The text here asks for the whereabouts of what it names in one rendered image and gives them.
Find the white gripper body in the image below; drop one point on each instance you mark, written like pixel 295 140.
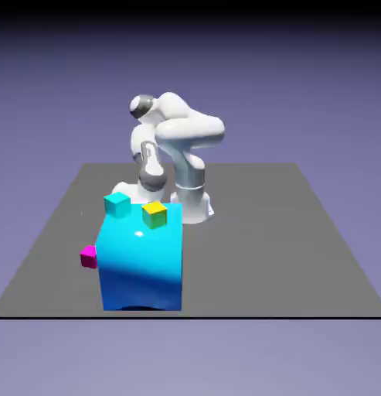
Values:
pixel 133 191

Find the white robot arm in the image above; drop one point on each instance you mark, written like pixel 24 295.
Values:
pixel 190 126

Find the small cyan cube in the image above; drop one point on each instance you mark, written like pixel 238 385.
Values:
pixel 117 204

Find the small yellow cube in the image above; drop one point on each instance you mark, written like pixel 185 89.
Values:
pixel 154 215

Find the small magenta cube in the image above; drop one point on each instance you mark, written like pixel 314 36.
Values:
pixel 88 256

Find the large cyan box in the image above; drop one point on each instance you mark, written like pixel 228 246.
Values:
pixel 140 256

